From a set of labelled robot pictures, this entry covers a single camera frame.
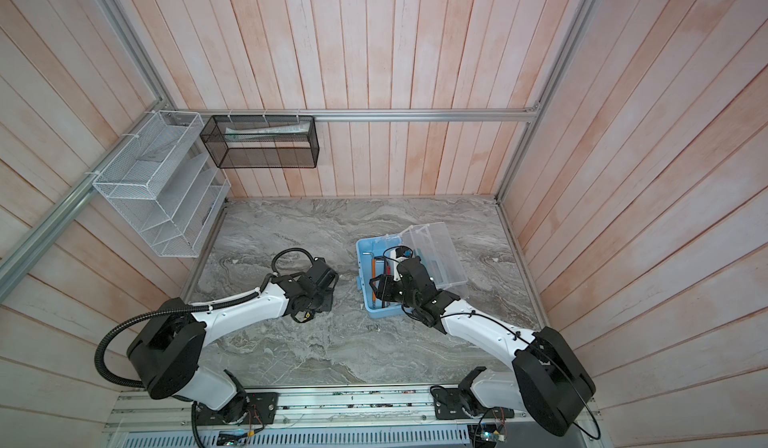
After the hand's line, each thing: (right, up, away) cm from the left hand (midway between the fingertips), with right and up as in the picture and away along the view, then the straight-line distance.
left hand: (323, 303), depth 88 cm
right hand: (+15, +7, -4) cm, 18 cm away
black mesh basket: (-25, +54, +17) cm, 62 cm away
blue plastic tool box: (+33, +18, +5) cm, 38 cm away
